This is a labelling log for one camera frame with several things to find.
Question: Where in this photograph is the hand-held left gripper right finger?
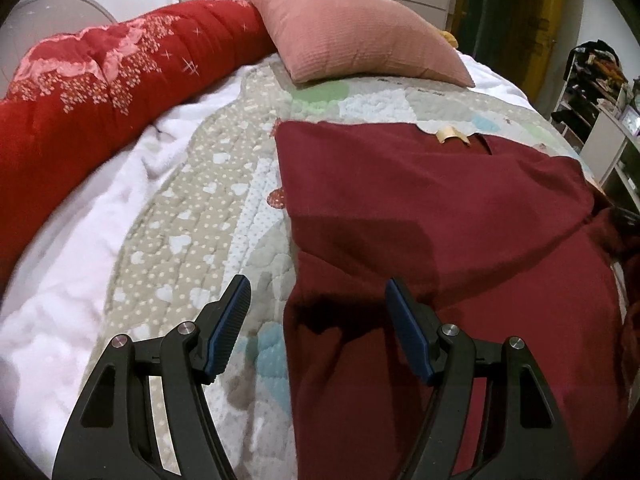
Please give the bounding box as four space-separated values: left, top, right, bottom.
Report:
384 277 583 480

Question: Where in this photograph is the red floral comforter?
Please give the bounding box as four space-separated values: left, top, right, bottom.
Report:
0 0 278 286

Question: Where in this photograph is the dark red garment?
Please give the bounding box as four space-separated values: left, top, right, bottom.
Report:
274 119 631 480

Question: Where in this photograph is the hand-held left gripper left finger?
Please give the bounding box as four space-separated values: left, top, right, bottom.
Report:
51 275 252 480

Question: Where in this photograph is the pink ribbed pillow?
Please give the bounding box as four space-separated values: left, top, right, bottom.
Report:
245 0 476 88

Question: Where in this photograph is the white shelf unit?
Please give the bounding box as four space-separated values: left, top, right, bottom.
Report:
550 40 640 201

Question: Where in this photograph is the white fleece blanket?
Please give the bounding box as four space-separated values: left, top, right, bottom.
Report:
0 77 246 476

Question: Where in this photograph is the white bed sheet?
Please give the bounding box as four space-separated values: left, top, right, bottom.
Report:
457 51 538 103

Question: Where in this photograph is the yellow framed dark door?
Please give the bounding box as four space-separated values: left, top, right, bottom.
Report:
450 0 568 106

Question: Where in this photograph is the dark clothes pile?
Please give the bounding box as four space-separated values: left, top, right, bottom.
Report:
567 40 628 83

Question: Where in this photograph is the patchwork quilt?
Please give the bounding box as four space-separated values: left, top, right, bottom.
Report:
102 52 601 480

